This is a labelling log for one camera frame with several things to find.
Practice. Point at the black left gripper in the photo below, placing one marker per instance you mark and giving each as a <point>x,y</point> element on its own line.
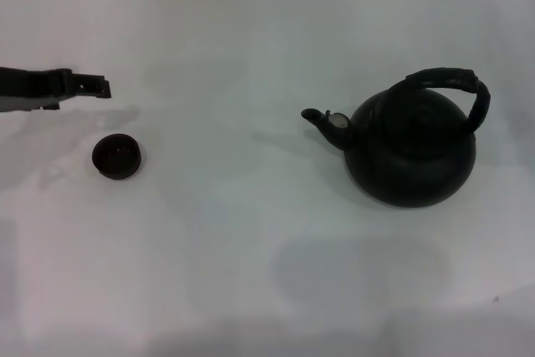
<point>25,81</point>

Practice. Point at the dark brown teacup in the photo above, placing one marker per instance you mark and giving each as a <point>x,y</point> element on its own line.
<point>116,156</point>

